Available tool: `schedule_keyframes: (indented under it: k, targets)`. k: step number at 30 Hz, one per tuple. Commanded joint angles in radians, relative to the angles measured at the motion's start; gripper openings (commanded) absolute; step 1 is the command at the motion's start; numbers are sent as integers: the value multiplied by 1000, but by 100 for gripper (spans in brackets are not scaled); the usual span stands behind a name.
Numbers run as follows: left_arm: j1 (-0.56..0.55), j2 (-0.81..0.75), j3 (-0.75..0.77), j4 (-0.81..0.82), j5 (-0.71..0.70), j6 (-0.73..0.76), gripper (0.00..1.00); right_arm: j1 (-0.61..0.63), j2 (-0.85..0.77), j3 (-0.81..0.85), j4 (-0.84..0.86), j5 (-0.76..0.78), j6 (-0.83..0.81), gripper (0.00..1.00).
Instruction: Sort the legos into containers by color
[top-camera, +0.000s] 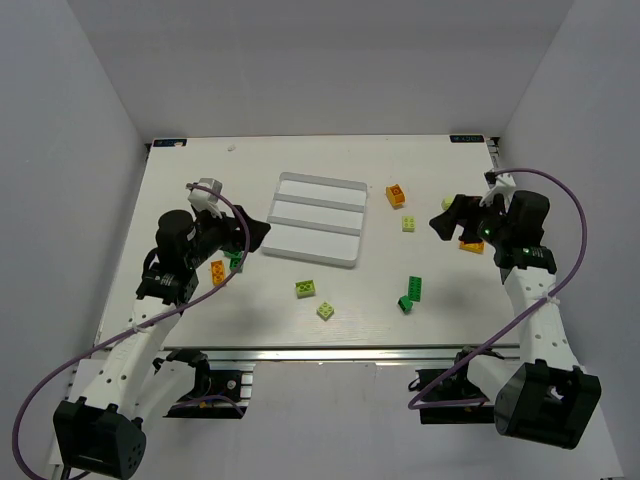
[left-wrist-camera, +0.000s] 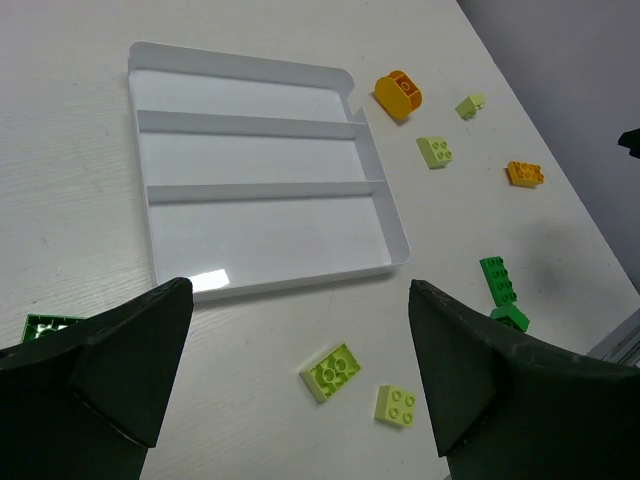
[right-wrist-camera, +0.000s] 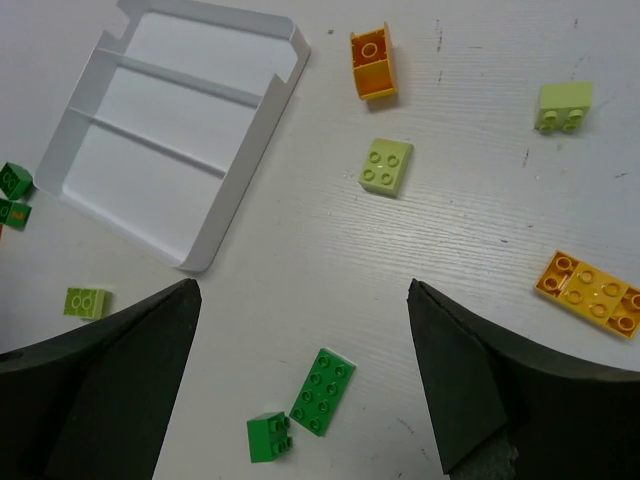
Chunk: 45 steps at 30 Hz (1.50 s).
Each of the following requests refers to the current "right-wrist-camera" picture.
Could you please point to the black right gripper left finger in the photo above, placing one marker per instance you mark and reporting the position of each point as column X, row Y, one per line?
column 95, row 402

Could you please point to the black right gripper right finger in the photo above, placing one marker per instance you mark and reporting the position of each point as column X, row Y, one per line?
column 505, row 407

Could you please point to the lime green lego brick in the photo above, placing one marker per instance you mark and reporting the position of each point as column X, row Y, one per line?
column 86, row 303

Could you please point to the yellow long lego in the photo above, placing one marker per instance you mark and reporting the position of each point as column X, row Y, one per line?
column 591, row 294

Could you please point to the dark green long lego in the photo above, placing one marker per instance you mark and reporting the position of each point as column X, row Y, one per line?
column 321, row 392

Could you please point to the dark green small lego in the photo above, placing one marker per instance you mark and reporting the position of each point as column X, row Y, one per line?
column 268, row 436

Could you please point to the green lego with orange print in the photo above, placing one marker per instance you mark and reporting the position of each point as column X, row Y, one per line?
column 14, row 214

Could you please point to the dark green lego brick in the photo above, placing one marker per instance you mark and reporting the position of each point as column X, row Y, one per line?
column 15, row 181

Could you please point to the pale green square lego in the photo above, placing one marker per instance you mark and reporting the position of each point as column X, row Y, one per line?
column 385, row 166

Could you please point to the orange tall lego brick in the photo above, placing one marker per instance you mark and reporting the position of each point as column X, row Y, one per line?
column 372, row 64

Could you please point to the white divided sorting tray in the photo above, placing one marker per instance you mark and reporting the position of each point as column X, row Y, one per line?
column 169, row 121

